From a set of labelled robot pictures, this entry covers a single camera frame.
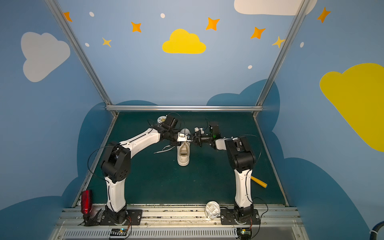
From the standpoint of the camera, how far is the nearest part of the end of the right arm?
855mm

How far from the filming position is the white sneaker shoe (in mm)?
881

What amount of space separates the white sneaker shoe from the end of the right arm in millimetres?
72
